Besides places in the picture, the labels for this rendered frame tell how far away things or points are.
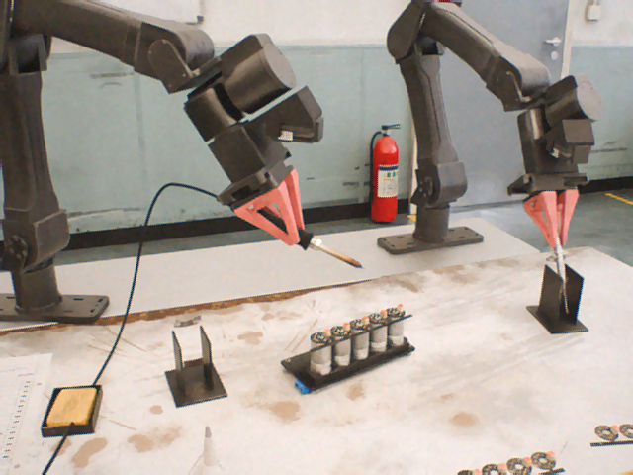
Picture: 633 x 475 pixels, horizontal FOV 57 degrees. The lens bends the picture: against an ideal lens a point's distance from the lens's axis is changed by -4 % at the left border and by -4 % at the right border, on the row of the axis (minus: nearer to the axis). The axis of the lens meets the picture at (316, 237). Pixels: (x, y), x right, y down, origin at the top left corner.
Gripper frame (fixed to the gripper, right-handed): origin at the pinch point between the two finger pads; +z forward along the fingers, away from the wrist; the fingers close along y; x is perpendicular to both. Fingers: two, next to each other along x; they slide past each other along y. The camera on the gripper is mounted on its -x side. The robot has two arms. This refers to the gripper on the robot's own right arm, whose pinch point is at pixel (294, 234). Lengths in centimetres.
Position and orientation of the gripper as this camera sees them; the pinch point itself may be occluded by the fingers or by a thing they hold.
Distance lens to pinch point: 73.4
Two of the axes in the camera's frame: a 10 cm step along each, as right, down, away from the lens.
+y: 2.6, -4.1, 8.7
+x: -8.1, 4.0, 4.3
